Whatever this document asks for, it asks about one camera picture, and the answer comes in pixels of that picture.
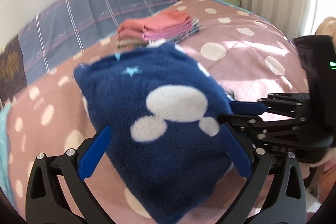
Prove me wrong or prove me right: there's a navy star fleece pajama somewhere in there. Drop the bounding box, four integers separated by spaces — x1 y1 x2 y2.
73 43 232 223

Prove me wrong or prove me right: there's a right hand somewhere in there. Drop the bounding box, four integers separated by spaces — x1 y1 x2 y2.
299 16 336 180

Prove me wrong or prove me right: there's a pink polka dot bedspread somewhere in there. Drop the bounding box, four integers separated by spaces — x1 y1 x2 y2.
6 0 307 223

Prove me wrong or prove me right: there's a pink folded garment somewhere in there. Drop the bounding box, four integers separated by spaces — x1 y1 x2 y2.
142 22 192 42

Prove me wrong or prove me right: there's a blue plaid headboard cover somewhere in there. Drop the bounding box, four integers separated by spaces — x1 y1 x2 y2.
0 0 178 106

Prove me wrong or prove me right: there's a coral folded garment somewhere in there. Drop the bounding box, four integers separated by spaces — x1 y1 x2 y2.
117 10 191 34

